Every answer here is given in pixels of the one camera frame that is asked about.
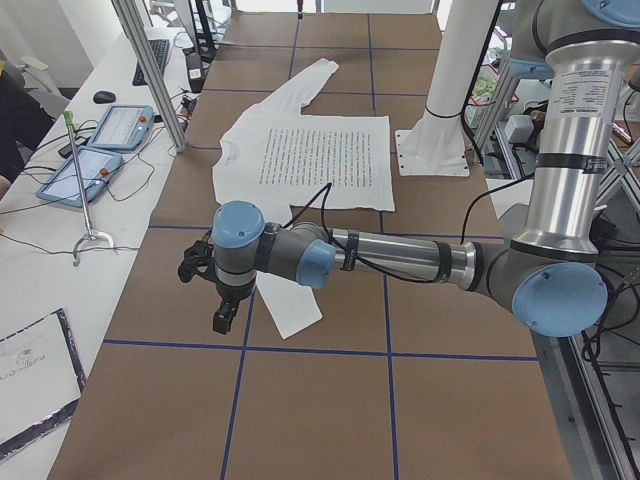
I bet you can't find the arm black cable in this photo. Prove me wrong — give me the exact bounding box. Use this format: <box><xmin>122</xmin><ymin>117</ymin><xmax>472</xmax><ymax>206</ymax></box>
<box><xmin>282</xmin><ymin>176</ymin><xmax>536</xmax><ymax>284</ymax></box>

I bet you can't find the upper blue teach pendant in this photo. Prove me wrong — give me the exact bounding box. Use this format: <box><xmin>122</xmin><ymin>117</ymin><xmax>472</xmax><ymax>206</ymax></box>
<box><xmin>88</xmin><ymin>104</ymin><xmax>154</xmax><ymax>152</ymax></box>

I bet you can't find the black computer mouse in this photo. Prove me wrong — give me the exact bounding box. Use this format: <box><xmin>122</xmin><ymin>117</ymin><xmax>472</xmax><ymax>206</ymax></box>
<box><xmin>93</xmin><ymin>90</ymin><xmax>116</xmax><ymax>104</ymax></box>

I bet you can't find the aluminium frame post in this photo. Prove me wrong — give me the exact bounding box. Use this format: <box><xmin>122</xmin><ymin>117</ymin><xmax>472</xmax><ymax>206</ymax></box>
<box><xmin>111</xmin><ymin>0</ymin><xmax>186</xmax><ymax>153</ymax></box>

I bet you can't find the blue teach pendant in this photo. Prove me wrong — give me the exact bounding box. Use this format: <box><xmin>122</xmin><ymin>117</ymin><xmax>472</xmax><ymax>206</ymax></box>
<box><xmin>88</xmin><ymin>104</ymin><xmax>154</xmax><ymax>152</ymax></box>
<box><xmin>35</xmin><ymin>146</ymin><xmax>124</xmax><ymax>209</ymax></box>

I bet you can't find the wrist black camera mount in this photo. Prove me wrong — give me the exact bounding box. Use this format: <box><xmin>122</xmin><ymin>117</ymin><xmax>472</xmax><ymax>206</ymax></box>
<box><xmin>178</xmin><ymin>240</ymin><xmax>217</xmax><ymax>283</ymax></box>

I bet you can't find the white paper in plastic sleeve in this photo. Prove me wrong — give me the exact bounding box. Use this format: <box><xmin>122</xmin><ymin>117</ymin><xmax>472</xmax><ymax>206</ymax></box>
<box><xmin>1</xmin><ymin>308</ymin><xmax>86</xmax><ymax>460</ymax></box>

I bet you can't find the white long sleeve t-shirt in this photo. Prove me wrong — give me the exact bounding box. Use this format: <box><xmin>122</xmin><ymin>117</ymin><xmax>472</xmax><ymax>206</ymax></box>
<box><xmin>212</xmin><ymin>58</ymin><xmax>395</xmax><ymax>338</ymax></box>

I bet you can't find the black keyboard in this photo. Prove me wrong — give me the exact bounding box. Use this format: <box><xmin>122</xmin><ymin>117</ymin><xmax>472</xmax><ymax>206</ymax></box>
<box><xmin>131</xmin><ymin>38</ymin><xmax>172</xmax><ymax>86</ymax></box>

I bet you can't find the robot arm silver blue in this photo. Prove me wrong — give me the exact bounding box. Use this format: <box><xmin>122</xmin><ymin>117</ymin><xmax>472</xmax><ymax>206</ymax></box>
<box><xmin>196</xmin><ymin>1</ymin><xmax>639</xmax><ymax>337</ymax></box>

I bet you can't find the black power adapter white label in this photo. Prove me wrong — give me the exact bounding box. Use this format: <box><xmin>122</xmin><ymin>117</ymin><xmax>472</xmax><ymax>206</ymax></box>
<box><xmin>185</xmin><ymin>53</ymin><xmax>206</xmax><ymax>93</ymax></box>

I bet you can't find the metal grabber stick green handle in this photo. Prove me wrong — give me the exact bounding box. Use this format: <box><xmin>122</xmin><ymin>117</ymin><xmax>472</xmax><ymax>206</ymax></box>
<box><xmin>63</xmin><ymin>110</ymin><xmax>115</xmax><ymax>267</ymax></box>

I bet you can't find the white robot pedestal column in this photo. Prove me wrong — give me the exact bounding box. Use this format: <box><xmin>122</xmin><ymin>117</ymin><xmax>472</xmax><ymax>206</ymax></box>
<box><xmin>395</xmin><ymin>0</ymin><xmax>500</xmax><ymax>177</ymax></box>

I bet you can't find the lower blue teach pendant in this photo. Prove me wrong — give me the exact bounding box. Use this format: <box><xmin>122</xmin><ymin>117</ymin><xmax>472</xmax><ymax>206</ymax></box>
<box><xmin>35</xmin><ymin>146</ymin><xmax>124</xmax><ymax>209</ymax></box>

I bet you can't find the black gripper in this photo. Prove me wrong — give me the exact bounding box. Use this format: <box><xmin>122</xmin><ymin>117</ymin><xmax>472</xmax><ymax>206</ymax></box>
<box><xmin>212</xmin><ymin>280</ymin><xmax>256</xmax><ymax>334</ymax></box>

